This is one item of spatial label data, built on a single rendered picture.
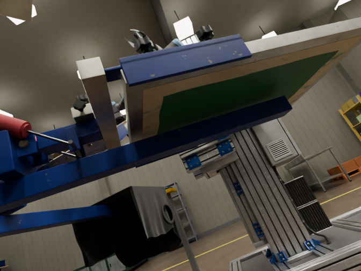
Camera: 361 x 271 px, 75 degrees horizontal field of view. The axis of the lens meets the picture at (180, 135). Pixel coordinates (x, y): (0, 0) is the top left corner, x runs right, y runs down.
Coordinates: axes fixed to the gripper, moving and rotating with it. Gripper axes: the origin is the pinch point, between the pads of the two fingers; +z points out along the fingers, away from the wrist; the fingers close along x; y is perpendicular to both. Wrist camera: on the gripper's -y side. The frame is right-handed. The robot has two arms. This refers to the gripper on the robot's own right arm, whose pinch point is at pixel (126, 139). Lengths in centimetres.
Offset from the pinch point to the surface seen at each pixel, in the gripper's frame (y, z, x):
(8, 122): 36, 1, -143
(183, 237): 13, 93, -15
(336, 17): 548, -117, 706
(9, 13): 62, -8, -159
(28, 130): 38, 5, -141
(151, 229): 21, 61, -72
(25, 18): 63, -7, -157
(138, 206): 22, 46, -75
